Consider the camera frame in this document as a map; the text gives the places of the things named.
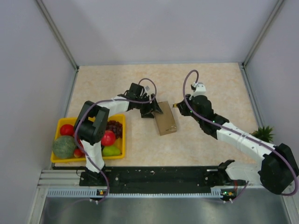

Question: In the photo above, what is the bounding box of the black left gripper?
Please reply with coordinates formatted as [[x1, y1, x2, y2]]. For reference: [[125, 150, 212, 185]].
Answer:
[[135, 93, 163, 118]]

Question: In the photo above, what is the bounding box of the brown cardboard express box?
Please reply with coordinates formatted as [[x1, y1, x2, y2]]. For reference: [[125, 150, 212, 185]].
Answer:
[[154, 101, 177, 136]]

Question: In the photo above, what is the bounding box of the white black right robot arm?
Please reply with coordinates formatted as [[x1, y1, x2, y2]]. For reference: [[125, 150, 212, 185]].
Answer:
[[173, 94, 299, 196]]

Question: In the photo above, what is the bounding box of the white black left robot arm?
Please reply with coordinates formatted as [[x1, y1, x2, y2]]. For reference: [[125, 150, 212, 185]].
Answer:
[[74, 83, 163, 185]]

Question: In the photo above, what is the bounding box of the dark purple grape bunch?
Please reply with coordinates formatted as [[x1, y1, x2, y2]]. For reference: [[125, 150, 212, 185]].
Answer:
[[106, 120, 123, 139]]

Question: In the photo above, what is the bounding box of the red apple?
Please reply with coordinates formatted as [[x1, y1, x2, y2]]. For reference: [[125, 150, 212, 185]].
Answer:
[[101, 130, 116, 146], [59, 124, 74, 137]]

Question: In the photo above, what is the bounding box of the green pear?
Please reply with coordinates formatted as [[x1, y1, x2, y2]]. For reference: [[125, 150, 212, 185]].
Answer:
[[102, 145, 121, 157]]

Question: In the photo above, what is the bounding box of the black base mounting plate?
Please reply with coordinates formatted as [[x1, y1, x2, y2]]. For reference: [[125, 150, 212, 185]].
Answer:
[[79, 166, 246, 194]]

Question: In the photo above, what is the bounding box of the pineapple with green crown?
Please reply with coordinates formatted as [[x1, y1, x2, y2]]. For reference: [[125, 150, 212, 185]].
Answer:
[[251, 126, 274, 143]]

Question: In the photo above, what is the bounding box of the red strawberry cluster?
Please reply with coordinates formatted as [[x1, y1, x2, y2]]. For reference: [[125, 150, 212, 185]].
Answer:
[[73, 138, 84, 158]]

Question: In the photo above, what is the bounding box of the yellow plastic fruit bin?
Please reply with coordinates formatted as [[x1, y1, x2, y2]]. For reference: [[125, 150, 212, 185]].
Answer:
[[50, 113, 127, 163]]

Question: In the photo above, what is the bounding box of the green striped melon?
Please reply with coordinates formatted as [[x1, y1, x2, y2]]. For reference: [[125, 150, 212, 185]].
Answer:
[[52, 135, 77, 159]]

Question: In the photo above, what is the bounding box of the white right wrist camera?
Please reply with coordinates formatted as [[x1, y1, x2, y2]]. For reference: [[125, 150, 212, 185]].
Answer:
[[191, 82, 206, 97]]

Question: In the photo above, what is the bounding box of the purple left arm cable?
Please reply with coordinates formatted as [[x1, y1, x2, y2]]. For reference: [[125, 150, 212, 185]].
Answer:
[[74, 78, 157, 203]]

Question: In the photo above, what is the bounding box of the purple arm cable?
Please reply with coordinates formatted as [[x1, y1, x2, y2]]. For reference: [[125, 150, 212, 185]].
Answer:
[[74, 78, 157, 203], [183, 70, 299, 203]]

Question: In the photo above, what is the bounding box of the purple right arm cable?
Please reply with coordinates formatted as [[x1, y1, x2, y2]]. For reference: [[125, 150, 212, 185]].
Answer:
[[183, 70, 299, 203]]

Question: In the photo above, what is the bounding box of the grey slotted cable duct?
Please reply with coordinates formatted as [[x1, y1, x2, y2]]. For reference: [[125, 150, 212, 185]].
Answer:
[[47, 188, 107, 198]]

